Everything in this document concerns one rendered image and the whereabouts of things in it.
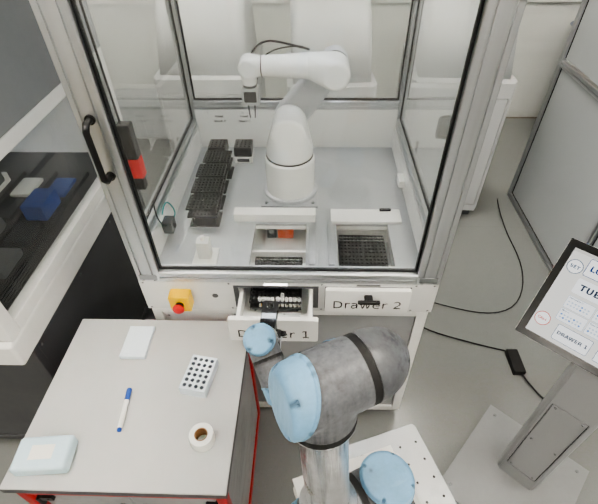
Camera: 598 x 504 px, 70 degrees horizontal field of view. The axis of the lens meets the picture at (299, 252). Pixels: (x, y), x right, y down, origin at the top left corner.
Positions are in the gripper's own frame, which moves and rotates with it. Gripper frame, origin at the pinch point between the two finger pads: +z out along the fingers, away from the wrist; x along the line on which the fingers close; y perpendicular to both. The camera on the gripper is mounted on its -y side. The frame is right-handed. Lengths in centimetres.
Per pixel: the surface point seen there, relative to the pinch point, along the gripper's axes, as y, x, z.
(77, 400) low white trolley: 22, -61, 4
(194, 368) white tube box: 11.4, -25.2, 6.3
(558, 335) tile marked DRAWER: 0, 82, -10
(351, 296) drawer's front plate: -12.9, 25.9, 10.8
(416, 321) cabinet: -6, 51, 25
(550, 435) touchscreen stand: 34, 99, 33
